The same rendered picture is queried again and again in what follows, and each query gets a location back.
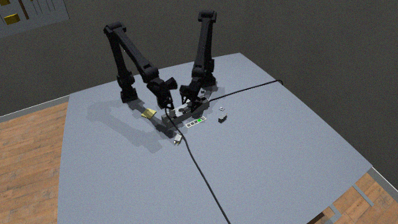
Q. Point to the white power strip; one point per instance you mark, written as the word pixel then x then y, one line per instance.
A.
pixel 184 111

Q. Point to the grey plug with two brass pins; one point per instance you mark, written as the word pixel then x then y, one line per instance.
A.
pixel 222 118

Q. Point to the white diagram card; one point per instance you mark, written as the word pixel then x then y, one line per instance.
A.
pixel 199 120

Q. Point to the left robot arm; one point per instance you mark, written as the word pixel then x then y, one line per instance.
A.
pixel 201 69

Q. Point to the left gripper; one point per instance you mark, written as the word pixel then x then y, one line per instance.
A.
pixel 197 104

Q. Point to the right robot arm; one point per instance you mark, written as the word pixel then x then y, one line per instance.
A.
pixel 115 33

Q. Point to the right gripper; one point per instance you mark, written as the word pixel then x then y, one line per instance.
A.
pixel 165 101

